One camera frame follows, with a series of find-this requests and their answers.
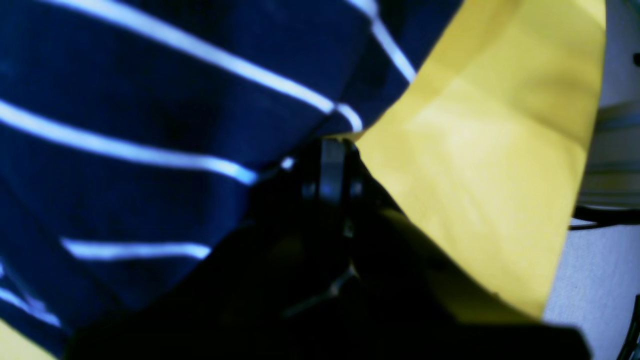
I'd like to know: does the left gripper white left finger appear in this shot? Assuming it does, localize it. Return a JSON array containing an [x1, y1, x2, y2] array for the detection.
[[65, 142, 346, 360]]

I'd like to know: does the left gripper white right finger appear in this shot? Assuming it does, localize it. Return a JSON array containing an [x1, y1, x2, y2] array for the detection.
[[340, 140, 592, 360]]

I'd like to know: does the navy white striped T-shirt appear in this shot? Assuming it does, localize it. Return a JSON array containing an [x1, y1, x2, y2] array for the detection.
[[0, 0, 462, 359]]

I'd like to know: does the yellow table cloth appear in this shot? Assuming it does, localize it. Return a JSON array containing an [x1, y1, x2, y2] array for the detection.
[[0, 0, 607, 360]]

